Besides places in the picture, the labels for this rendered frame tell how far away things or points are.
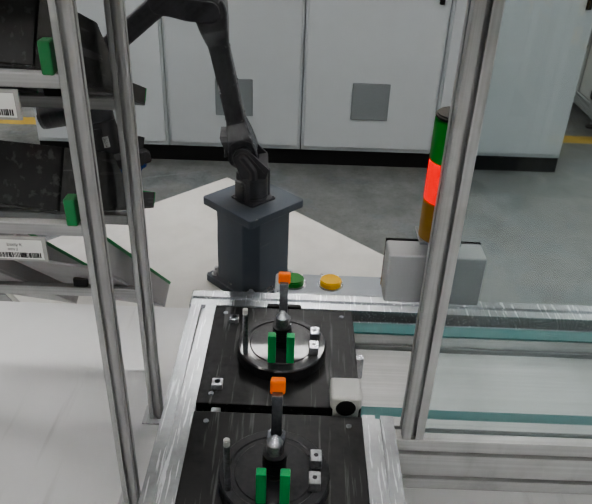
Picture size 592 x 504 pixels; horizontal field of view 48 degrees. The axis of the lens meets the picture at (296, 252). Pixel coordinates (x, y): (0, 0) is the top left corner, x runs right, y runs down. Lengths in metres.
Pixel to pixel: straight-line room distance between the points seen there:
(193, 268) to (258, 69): 2.56
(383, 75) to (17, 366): 3.07
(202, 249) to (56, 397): 0.53
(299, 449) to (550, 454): 0.36
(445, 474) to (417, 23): 3.16
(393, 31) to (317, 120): 0.66
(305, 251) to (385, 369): 0.49
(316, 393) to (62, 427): 0.41
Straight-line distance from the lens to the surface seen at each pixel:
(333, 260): 1.52
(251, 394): 1.00
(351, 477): 0.90
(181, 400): 1.02
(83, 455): 1.10
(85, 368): 1.25
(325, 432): 0.95
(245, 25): 3.88
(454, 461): 1.01
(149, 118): 4.12
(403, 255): 0.82
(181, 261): 1.51
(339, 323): 1.14
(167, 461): 0.94
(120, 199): 0.91
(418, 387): 0.91
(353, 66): 3.94
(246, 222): 1.25
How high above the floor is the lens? 1.65
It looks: 31 degrees down
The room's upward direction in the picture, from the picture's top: 2 degrees clockwise
